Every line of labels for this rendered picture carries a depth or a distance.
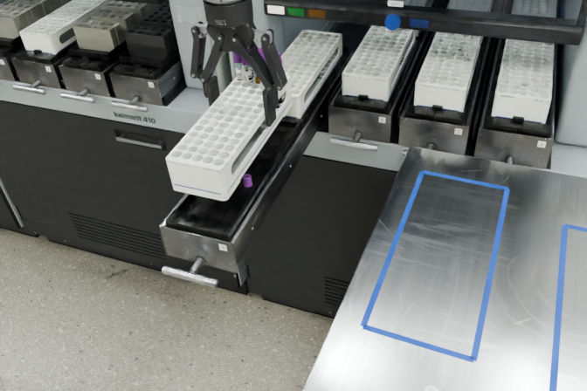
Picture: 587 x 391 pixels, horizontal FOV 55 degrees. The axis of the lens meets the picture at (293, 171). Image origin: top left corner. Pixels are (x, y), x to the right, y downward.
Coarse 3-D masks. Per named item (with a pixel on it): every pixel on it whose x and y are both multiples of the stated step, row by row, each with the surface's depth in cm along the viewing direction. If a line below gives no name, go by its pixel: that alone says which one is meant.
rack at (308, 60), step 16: (304, 32) 134; (320, 32) 133; (288, 48) 127; (304, 48) 128; (320, 48) 126; (336, 48) 133; (288, 64) 123; (304, 64) 121; (320, 64) 121; (304, 80) 115; (320, 80) 122; (304, 96) 113; (288, 112) 113; (304, 112) 115
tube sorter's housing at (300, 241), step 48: (576, 48) 105; (480, 96) 119; (576, 96) 107; (384, 144) 119; (576, 144) 113; (288, 192) 138; (336, 192) 132; (384, 192) 127; (288, 240) 149; (336, 240) 142; (288, 288) 162; (336, 288) 154
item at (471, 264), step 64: (448, 192) 93; (512, 192) 92; (576, 192) 91; (384, 256) 82; (448, 256) 82; (512, 256) 81; (576, 256) 80; (384, 320) 74; (448, 320) 73; (512, 320) 72; (576, 320) 72; (320, 384) 67; (384, 384) 67; (448, 384) 66; (512, 384) 66; (576, 384) 65
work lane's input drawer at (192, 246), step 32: (320, 96) 121; (288, 128) 113; (256, 160) 106; (288, 160) 106; (256, 192) 96; (192, 224) 91; (224, 224) 90; (256, 224) 96; (192, 256) 94; (224, 256) 91
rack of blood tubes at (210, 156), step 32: (224, 96) 101; (256, 96) 100; (288, 96) 106; (192, 128) 94; (224, 128) 93; (256, 128) 94; (192, 160) 87; (224, 160) 86; (192, 192) 90; (224, 192) 87
